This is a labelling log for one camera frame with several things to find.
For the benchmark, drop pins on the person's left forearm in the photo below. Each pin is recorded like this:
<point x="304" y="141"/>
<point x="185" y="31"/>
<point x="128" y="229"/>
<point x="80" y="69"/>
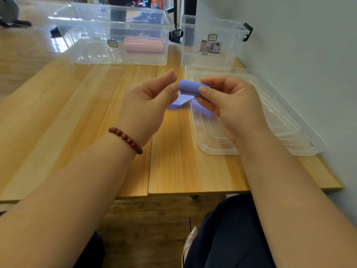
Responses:
<point x="69" y="198"/>

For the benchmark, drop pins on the large clear bin lid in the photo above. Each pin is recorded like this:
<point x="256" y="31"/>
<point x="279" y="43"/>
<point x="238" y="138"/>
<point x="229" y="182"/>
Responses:
<point x="279" y="114"/>

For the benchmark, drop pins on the small clear plastic bin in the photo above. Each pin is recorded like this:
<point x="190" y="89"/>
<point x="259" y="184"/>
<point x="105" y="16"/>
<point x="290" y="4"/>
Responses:
<point x="212" y="41"/>

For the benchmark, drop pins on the person's left hand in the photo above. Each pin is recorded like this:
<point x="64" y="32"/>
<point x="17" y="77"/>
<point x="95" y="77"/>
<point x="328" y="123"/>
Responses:
<point x="142" y="108"/>

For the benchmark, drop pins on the person's dark trousers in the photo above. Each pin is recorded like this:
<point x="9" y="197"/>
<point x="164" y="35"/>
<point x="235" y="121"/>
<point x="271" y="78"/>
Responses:
<point x="231" y="234"/>

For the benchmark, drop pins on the purple bag roll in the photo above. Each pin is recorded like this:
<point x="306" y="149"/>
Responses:
<point x="190" y="93"/>

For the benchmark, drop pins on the person's beige shoe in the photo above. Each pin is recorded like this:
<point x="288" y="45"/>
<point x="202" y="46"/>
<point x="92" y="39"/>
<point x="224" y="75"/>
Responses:
<point x="188" y="245"/>

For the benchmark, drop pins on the pink bag roll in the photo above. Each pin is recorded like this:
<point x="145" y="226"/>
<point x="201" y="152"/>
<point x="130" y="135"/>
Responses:
<point x="143" y="45"/>

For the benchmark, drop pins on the person's right thumb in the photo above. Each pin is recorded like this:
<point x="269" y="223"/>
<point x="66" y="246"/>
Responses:
<point x="213" y="96"/>

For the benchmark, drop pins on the person's right forearm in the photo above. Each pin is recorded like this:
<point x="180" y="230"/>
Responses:
<point x="295" y="198"/>

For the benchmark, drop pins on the black bin latch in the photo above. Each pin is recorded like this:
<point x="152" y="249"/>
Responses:
<point x="175" y="36"/>
<point x="247" y="31"/>

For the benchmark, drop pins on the person's right hand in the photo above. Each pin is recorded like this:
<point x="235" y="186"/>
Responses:
<point x="237" y="108"/>

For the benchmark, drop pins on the black office chair base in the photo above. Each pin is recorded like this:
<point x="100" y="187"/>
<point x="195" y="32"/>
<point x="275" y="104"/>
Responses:
<point x="12" y="13"/>

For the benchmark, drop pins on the person's left thumb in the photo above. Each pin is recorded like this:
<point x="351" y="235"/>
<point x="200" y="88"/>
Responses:
<point x="164" y="101"/>

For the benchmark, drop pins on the small clear bin lid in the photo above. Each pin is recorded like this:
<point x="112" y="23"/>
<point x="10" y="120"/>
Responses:
<point x="251" y="131"/>

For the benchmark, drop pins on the large clear plastic bin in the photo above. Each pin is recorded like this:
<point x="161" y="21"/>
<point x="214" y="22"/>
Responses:
<point x="114" y="36"/>

